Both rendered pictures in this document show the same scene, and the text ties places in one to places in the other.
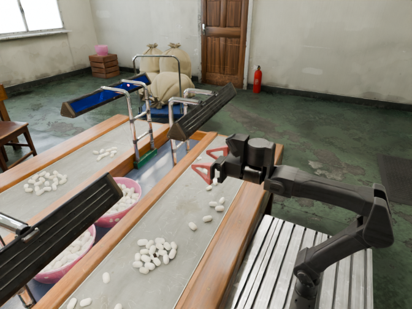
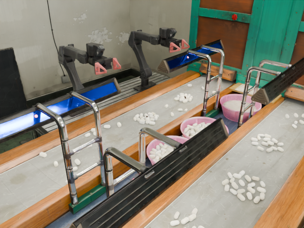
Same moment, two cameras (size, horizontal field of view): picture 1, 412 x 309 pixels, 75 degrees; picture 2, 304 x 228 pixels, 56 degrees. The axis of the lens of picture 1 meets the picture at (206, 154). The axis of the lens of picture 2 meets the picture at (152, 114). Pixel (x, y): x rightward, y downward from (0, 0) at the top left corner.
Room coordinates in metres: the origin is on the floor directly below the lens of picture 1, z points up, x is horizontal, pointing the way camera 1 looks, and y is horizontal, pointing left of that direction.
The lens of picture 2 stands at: (2.05, 0.66, 1.61)
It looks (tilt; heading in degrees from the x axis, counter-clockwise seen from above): 29 degrees down; 197
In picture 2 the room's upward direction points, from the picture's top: 1 degrees clockwise
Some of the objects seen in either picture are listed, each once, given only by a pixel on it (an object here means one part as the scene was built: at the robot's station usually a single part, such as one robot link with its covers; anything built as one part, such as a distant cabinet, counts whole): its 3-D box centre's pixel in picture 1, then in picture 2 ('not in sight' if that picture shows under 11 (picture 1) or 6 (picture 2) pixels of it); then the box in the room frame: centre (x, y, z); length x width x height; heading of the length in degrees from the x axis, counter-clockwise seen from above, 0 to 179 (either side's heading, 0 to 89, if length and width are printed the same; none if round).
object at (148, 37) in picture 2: not in sight; (145, 40); (0.01, -0.04, 1.05); 0.30 x 0.09 x 0.12; 63
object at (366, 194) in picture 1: (327, 202); (76, 58); (0.54, -0.32, 1.05); 0.30 x 0.09 x 0.12; 63
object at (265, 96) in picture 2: not in sight; (285, 76); (0.53, 0.89, 1.08); 0.62 x 0.08 x 0.07; 156
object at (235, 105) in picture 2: not in sight; (239, 110); (0.26, 0.71, 0.71); 0.22 x 0.22 x 0.06
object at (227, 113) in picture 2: not in sight; (239, 108); (0.26, 0.71, 0.72); 0.27 x 0.27 x 0.10
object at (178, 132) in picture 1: (208, 105); (57, 106); (1.19, -0.01, 1.08); 0.62 x 0.08 x 0.07; 156
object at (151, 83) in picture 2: not in sight; (144, 82); (0.01, -0.05, 0.71); 0.20 x 0.07 x 0.08; 153
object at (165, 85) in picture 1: (168, 87); not in sight; (3.79, 0.53, 0.40); 0.74 x 0.56 x 0.38; 154
